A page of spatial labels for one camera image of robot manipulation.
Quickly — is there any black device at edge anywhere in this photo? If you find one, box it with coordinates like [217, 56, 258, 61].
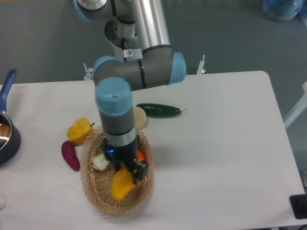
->
[289, 194, 307, 219]

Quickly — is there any green bok choy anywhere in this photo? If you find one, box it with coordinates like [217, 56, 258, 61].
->
[91, 134, 140, 171]

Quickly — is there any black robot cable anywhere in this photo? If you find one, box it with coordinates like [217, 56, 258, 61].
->
[121, 37, 128, 60]

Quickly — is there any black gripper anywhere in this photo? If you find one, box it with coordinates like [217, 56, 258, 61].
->
[102, 138, 149, 184]

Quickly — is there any blue plastic bag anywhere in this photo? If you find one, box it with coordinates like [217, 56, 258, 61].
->
[262, 0, 307, 22]

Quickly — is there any yellow bell pepper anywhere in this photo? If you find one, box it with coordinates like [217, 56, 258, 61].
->
[67, 117, 94, 145]

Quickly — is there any purple sweet potato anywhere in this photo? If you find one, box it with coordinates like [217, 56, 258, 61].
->
[61, 140, 80, 172]

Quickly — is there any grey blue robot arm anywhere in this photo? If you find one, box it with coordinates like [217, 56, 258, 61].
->
[74, 0, 187, 184]

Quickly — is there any orange fruit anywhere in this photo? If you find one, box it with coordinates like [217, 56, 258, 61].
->
[136, 149, 145, 161]

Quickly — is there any yellow mango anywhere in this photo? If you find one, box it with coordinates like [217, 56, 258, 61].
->
[111, 166, 135, 201]

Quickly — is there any green cucumber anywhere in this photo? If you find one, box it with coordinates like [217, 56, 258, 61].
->
[136, 103, 187, 118]

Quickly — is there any dark blue saucepan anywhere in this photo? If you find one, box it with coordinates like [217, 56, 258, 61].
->
[0, 69, 21, 164]

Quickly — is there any white frame at right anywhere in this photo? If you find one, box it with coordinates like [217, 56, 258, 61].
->
[283, 82, 307, 128]

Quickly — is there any woven wicker basket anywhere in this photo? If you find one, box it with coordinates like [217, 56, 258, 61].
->
[80, 126, 154, 214]

